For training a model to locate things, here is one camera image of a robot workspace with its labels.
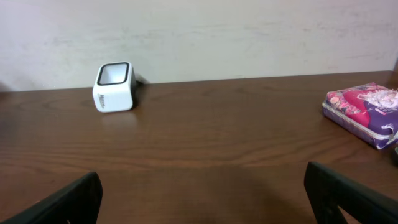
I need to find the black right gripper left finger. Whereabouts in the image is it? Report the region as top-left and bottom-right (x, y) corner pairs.
(2, 172), (103, 224)

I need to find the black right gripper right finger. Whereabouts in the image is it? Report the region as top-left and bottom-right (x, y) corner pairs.
(304, 162), (397, 223)

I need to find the pink purple liner pack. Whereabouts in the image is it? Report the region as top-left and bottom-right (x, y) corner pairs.
(322, 83), (397, 150)

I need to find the white barcode scanner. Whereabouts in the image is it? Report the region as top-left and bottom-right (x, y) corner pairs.
(92, 62), (136, 113)

